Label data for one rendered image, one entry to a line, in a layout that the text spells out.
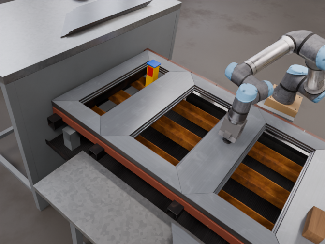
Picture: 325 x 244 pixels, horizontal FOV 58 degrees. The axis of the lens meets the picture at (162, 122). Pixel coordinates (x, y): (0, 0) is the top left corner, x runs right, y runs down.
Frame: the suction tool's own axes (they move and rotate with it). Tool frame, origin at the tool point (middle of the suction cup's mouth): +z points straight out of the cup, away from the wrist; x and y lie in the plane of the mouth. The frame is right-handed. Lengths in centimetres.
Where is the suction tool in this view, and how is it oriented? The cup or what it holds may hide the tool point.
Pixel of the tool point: (226, 142)
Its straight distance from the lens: 140.9
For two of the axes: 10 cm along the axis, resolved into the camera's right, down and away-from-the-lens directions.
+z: -1.3, 7.2, 6.8
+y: 7.8, 5.0, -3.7
